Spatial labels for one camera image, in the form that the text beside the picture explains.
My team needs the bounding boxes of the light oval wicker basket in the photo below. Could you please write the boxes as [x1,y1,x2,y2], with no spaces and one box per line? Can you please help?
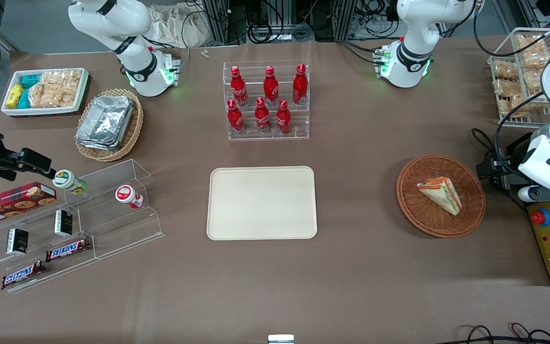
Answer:
[74,88,145,162]

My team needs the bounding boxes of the wrapped triangular sandwich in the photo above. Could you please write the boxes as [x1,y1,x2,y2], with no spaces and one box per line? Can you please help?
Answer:
[416,176,463,216]

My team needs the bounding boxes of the brown round wicker basket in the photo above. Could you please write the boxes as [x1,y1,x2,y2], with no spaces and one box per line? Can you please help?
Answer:
[396,154,487,239]

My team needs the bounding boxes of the beige plastic tray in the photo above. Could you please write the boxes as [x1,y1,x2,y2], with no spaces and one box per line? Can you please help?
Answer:
[206,165,318,241]

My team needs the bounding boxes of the red tartan cookie box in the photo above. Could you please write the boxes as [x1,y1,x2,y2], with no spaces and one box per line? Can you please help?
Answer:
[0,181,58,228]

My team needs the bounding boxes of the green lid white jar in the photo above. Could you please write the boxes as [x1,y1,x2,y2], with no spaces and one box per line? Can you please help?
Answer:
[53,170,87,195]

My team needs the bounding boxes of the white rectangular snack bin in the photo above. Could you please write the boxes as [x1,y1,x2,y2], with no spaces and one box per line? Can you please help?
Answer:
[0,68,90,118]

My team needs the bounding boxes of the yellow snack packet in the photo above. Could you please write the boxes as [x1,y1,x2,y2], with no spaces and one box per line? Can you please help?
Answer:
[6,84,25,108]

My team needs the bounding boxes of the clear rice cracker bag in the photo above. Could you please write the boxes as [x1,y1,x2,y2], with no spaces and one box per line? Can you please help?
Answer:
[29,81,61,108]
[42,70,83,108]

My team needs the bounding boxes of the small black white box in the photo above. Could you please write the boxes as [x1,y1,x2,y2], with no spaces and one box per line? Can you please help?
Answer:
[6,228,30,256]
[54,209,74,237]

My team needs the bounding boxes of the stacked aluminium foil containers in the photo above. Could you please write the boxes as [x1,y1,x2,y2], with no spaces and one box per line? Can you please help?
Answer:
[75,94,135,151]

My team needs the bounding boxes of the Snickers chocolate bar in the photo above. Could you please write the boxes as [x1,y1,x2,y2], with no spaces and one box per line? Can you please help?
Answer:
[45,237,92,263]
[1,260,47,291]

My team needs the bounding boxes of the red lid white jar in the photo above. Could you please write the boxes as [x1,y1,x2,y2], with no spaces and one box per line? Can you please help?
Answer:
[115,184,145,210]

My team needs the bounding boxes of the bagged fried snack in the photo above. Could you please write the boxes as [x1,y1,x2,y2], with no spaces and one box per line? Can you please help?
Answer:
[494,61,520,80]
[492,79,518,97]
[497,95,528,118]
[515,34,550,54]
[521,51,549,73]

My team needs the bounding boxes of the clear acrylic stepped shelf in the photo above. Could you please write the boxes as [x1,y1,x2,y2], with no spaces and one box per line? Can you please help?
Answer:
[0,159,165,293]

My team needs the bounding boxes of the cream cloth bags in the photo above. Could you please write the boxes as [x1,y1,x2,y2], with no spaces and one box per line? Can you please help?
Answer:
[148,4,214,49]

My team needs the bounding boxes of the red cola bottle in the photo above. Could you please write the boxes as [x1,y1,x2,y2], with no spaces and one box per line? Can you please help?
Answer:
[254,97,272,134]
[263,65,280,107]
[230,65,249,107]
[275,99,292,135]
[227,98,246,135]
[292,63,309,106]

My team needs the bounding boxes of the clear acrylic bottle rack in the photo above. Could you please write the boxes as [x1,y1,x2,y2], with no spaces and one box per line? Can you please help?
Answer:
[222,61,310,141]

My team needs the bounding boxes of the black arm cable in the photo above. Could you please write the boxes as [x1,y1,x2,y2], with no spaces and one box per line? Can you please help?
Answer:
[494,91,549,165]

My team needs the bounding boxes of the white wire basket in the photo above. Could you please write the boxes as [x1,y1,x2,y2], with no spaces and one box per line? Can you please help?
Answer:
[487,27,550,128]

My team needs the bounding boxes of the black floor cables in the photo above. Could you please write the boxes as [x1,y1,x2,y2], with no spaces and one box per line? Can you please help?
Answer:
[449,323,550,344]

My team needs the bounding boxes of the long black looping cable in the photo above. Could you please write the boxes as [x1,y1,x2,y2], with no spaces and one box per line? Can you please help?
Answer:
[472,0,550,59]

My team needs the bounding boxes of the coiled black cable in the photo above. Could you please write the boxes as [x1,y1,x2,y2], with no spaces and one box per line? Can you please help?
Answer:
[248,20,276,44]

